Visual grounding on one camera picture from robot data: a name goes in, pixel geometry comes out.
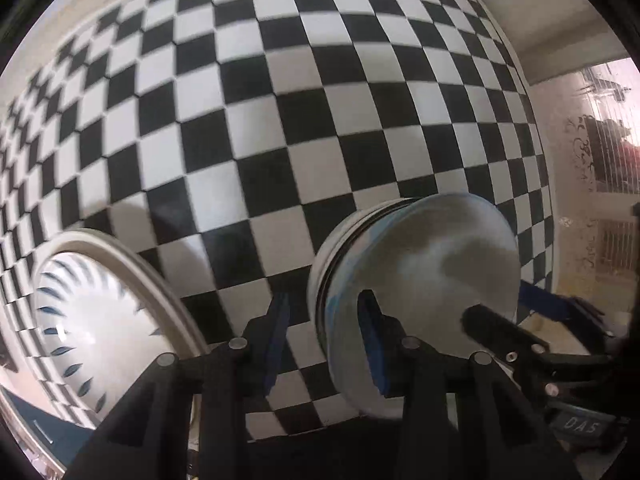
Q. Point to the small white bowl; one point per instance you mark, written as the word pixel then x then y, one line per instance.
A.
pixel 330 255
pixel 440 260

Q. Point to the blue cabinet front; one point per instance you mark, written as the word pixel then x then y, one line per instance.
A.
pixel 45 415

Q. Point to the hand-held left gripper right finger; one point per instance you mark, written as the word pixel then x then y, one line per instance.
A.
pixel 372 345

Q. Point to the frosted patterned glass door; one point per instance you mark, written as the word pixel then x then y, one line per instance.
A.
pixel 575 185

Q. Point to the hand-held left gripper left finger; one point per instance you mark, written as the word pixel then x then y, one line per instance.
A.
pixel 277 330

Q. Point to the black and white checkered mat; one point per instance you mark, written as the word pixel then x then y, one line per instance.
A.
pixel 300 110

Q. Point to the white blue-striped plate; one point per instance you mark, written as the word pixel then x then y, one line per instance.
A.
pixel 100 320

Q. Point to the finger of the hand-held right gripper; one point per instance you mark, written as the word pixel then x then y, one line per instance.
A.
pixel 545 302
pixel 495 327

